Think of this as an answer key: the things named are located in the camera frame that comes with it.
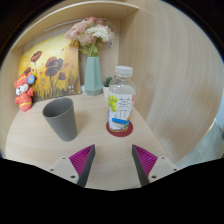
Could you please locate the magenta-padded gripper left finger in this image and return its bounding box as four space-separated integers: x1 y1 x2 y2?
47 143 97 188

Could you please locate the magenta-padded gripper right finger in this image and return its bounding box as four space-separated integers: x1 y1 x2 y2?
131 143 180 187

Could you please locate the clear plastic drink bottle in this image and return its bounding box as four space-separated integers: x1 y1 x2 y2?
107 65 137 133

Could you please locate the grey mug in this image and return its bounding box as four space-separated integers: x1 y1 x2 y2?
42 96 79 142

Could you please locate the flat round red coaster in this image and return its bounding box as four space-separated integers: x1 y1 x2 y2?
105 119 134 138

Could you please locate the red plush toy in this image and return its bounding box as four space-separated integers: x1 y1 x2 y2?
13 72 36 113

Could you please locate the teal ceramic vase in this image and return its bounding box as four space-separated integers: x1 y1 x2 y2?
84 56 104 97

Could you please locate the yellow flower painting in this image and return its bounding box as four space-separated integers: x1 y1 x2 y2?
17 34 82 103

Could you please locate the pink and white flower bouquet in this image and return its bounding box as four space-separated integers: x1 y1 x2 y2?
64 16 116 58

